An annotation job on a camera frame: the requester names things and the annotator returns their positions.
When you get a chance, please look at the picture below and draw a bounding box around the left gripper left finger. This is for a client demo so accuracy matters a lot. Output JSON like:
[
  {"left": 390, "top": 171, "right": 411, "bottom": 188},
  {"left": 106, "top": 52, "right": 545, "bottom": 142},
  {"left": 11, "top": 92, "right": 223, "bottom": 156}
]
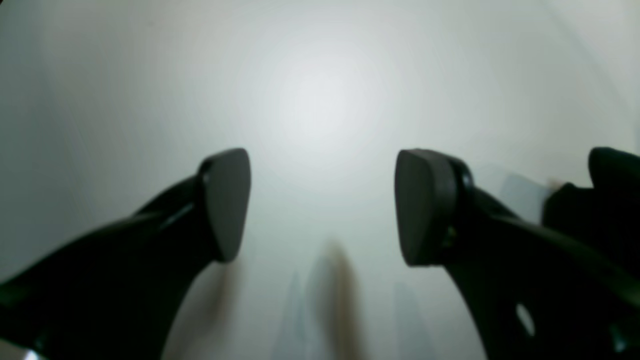
[{"left": 0, "top": 148, "right": 252, "bottom": 360}]

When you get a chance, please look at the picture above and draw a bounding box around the black T-shirt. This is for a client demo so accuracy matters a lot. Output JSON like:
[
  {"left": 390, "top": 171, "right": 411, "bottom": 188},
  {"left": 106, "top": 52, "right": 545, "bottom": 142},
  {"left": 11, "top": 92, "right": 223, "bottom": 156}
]
[{"left": 542, "top": 146, "right": 640, "bottom": 278}]

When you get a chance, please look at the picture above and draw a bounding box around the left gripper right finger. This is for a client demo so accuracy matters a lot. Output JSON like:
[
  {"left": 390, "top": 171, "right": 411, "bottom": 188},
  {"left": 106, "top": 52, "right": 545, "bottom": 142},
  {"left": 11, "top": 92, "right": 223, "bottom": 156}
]
[{"left": 394, "top": 149, "right": 640, "bottom": 360}]

